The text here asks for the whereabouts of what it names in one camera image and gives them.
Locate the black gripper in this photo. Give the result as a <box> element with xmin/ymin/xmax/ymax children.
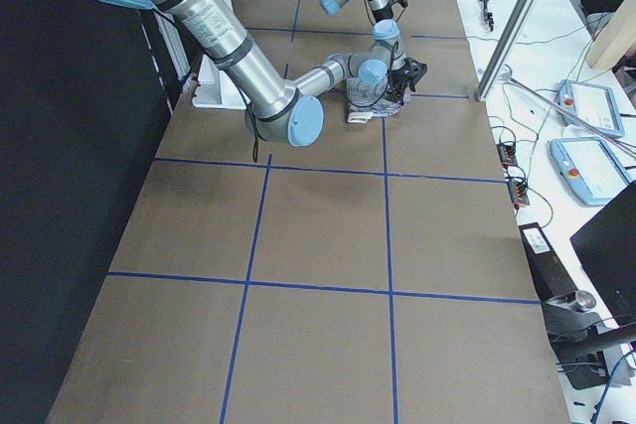
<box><xmin>389</xmin><ymin>67</ymin><xmax>411</xmax><ymax>103</ymax></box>

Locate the near blue teach pendant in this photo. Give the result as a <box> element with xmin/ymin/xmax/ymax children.
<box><xmin>549</xmin><ymin>137</ymin><xmax>631</xmax><ymax>207</ymax></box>

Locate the navy white striped polo shirt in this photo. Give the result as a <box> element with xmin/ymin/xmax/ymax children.
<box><xmin>346</xmin><ymin>76</ymin><xmax>407</xmax><ymax>124</ymax></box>

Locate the blue network cable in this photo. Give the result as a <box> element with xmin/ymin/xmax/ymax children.
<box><xmin>590</xmin><ymin>344</ymin><xmax>636</xmax><ymax>424</ymax></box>

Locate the far blue teach pendant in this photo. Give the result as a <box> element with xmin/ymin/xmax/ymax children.
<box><xmin>557</xmin><ymin>79</ymin><xmax>625</xmax><ymax>138</ymax></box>

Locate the wooden board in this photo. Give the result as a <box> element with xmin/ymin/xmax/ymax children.
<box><xmin>583</xmin><ymin>0</ymin><xmax>635</xmax><ymax>70</ymax></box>

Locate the orange black connector box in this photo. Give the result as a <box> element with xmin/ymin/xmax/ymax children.
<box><xmin>507</xmin><ymin>178</ymin><xmax>530</xmax><ymax>209</ymax></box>
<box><xmin>496</xmin><ymin>142</ymin><xmax>518</xmax><ymax>168</ymax></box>

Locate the near orange black connector box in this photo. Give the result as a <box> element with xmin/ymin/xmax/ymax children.
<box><xmin>507</xmin><ymin>178</ymin><xmax>530</xmax><ymax>209</ymax></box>

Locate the black computer monitor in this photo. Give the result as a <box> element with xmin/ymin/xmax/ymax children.
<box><xmin>570</xmin><ymin>183</ymin><xmax>636</xmax><ymax>325</ymax></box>

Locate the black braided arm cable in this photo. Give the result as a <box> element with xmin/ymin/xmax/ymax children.
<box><xmin>233</xmin><ymin>36</ymin><xmax>403</xmax><ymax>164</ymax></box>

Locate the far orange black connector box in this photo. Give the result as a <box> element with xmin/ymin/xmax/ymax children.
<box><xmin>496</xmin><ymin>142</ymin><xmax>518</xmax><ymax>168</ymax></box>

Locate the aluminium extrusion frame post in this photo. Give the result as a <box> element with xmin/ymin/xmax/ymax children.
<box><xmin>476</xmin><ymin>0</ymin><xmax>537</xmax><ymax>102</ymax></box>

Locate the blue teach pendant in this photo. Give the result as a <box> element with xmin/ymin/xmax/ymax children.
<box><xmin>549</xmin><ymin>137</ymin><xmax>631</xmax><ymax>207</ymax></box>
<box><xmin>557</xmin><ymin>79</ymin><xmax>625</xmax><ymax>138</ymax></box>

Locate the black box with white label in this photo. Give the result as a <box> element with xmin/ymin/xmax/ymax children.
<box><xmin>519</xmin><ymin>222</ymin><xmax>577</xmax><ymax>302</ymax></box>

